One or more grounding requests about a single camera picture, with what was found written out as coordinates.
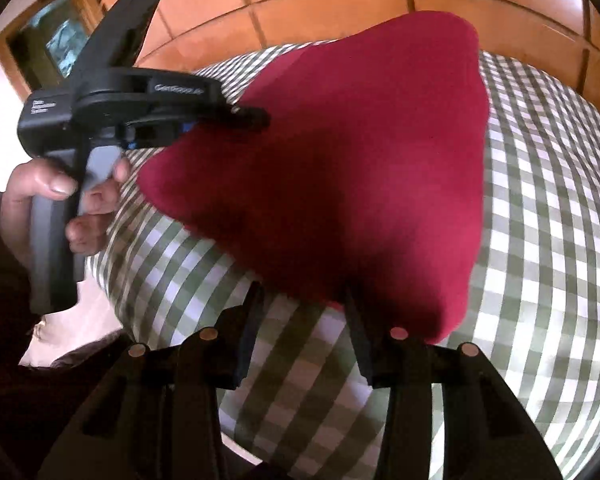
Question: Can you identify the white bed base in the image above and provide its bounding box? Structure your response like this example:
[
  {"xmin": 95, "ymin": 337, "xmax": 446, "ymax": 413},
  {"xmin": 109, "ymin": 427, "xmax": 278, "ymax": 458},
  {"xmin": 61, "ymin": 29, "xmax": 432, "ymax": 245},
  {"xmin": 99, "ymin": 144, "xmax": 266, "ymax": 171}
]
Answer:
[{"xmin": 19, "ymin": 279, "xmax": 127, "ymax": 368}]

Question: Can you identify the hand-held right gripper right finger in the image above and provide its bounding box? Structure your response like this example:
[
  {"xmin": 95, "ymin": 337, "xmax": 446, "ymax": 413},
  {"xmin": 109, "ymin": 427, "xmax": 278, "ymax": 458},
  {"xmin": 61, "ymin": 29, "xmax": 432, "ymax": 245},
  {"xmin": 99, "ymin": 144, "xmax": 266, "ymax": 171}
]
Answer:
[{"xmin": 344, "ymin": 287, "xmax": 563, "ymax": 480}]

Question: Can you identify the person's left hand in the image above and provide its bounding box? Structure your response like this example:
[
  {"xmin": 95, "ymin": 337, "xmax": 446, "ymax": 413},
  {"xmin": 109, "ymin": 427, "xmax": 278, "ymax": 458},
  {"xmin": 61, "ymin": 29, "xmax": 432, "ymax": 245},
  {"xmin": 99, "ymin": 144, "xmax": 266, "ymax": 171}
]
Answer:
[{"xmin": 0, "ymin": 156, "xmax": 132, "ymax": 257}]

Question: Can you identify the wooden wardrobe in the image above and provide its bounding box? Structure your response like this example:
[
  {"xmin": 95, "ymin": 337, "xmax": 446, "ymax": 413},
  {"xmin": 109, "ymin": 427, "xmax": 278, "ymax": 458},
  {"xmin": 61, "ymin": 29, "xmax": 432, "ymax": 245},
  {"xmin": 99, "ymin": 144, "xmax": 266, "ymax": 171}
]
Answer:
[{"xmin": 82, "ymin": 0, "xmax": 600, "ymax": 116}]

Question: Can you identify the person's left forearm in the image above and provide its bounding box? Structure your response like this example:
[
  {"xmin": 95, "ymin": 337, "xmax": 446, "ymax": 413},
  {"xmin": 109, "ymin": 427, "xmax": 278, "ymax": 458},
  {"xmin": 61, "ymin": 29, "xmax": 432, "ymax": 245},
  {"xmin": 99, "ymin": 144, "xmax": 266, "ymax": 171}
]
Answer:
[{"xmin": 0, "ymin": 192, "xmax": 46, "ymax": 346}]

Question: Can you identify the green white checkered bed sheet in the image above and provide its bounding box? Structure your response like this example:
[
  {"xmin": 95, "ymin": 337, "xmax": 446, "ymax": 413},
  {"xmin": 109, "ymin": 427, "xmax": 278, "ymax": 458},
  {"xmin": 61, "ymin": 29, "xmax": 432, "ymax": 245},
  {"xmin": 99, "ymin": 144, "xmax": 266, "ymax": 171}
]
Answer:
[{"xmin": 87, "ymin": 42, "xmax": 600, "ymax": 480}]

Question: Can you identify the dark red long-sleeve shirt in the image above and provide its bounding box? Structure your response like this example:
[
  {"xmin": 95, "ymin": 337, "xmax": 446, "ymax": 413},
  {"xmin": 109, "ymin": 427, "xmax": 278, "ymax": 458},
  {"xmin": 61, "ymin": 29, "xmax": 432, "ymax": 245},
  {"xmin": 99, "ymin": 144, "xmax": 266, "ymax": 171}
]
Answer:
[{"xmin": 136, "ymin": 10, "xmax": 491, "ymax": 346}]

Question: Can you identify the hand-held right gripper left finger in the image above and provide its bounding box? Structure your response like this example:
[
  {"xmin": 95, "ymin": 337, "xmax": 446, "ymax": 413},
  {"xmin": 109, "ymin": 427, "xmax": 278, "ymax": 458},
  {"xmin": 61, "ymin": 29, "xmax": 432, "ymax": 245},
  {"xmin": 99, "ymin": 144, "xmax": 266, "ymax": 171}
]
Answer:
[{"xmin": 37, "ymin": 281, "xmax": 267, "ymax": 480}]

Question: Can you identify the person's dark clothing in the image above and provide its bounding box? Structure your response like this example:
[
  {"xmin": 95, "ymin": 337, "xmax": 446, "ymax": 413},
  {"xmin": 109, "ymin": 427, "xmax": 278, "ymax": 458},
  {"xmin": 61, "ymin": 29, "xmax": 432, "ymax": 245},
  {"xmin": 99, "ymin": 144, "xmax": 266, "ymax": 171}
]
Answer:
[{"xmin": 0, "ymin": 329, "xmax": 133, "ymax": 480}]

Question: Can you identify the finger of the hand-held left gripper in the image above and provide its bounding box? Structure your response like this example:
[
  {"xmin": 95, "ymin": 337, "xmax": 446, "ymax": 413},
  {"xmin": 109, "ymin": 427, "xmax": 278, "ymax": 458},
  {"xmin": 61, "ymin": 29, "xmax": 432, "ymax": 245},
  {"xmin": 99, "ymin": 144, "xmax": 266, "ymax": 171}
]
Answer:
[{"xmin": 215, "ymin": 102, "xmax": 272, "ymax": 132}]

